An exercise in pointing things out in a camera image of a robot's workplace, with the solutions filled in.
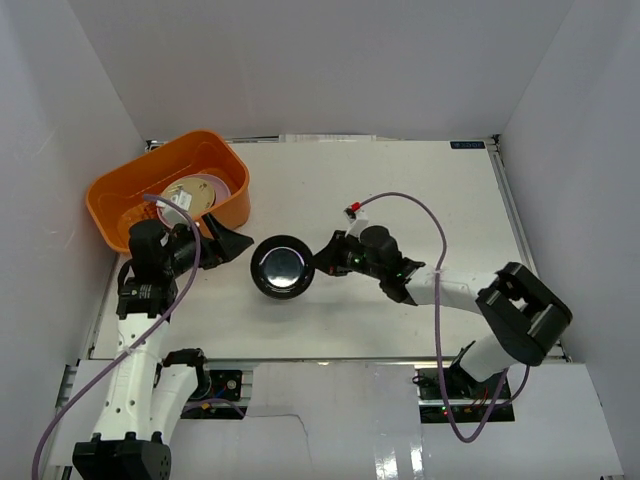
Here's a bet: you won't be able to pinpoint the white paper sheets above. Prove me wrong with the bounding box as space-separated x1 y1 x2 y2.
278 134 377 143

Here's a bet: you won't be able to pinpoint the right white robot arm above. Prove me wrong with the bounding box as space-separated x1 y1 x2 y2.
313 226 573 399

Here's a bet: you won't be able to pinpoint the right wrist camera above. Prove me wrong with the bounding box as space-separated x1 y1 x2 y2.
344 202 369 240

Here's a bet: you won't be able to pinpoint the orange plastic bin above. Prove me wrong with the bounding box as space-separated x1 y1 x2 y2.
86 130 251 255

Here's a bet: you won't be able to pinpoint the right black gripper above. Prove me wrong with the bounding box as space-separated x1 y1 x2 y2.
307 232 384 282

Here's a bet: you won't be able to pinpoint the purple cable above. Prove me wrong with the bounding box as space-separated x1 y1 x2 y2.
30 194 246 480
359 192 531 444

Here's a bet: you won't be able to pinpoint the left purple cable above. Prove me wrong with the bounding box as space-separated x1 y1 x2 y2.
30 194 246 480

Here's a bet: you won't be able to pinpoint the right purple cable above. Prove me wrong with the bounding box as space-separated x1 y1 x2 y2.
359 192 531 444

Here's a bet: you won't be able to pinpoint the black plate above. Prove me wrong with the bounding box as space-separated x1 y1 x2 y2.
250 235 315 300

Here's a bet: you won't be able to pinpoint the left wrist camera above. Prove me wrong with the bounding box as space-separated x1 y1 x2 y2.
156 191 198 229

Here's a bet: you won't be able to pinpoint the blue label sticker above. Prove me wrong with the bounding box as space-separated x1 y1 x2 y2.
450 141 486 150

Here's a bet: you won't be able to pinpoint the pink plastic plate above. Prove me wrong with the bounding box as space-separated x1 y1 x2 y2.
187 174 231 221

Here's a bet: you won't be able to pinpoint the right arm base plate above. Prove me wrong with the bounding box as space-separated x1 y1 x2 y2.
412 368 515 424

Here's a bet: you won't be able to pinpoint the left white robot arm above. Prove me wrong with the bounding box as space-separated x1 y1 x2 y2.
72 214 254 479

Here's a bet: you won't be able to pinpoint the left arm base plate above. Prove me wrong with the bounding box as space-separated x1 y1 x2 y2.
183 369 243 413

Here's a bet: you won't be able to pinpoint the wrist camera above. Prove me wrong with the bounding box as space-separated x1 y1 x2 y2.
156 191 198 229
344 202 369 240

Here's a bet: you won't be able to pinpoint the beige small plate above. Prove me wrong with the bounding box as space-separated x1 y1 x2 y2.
161 176 216 216

